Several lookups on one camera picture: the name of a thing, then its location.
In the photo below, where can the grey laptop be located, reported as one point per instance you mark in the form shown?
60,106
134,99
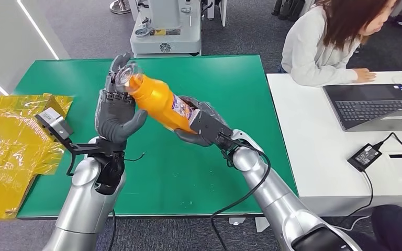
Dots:
371,109

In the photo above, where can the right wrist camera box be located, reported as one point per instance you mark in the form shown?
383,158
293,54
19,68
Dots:
211,126

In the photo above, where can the metal table bracket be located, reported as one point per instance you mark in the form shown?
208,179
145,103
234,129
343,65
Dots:
236,221

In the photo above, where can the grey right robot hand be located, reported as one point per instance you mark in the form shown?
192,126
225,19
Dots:
190,138

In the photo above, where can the green table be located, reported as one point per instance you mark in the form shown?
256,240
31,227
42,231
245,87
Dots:
173,173

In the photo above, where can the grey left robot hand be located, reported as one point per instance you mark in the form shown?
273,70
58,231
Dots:
114,117

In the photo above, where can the white desk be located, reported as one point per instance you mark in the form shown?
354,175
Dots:
312,145

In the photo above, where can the chrome stanchion base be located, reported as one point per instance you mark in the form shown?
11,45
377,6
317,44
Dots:
119,7

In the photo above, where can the black power adapter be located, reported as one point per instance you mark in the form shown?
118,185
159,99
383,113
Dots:
364,158

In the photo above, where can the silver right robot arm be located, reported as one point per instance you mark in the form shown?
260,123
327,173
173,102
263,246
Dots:
277,201

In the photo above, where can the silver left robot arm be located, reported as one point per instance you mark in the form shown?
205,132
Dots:
83,201

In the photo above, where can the person's hand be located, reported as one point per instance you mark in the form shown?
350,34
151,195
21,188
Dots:
365,75

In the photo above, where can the yellow taped cardboard box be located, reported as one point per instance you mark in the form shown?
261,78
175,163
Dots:
10,149

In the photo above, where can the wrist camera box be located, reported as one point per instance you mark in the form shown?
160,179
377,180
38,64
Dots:
53,123
211,126

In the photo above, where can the person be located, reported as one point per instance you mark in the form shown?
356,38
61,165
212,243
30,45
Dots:
308,48

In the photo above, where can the orange bottle with clear cap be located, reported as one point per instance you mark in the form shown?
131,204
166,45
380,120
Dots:
156,100

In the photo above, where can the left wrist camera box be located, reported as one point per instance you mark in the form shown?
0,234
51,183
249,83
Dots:
53,123

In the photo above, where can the person's dark leg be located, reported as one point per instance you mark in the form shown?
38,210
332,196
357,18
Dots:
398,225

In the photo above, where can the white robot base machine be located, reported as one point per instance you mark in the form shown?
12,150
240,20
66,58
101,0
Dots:
166,34

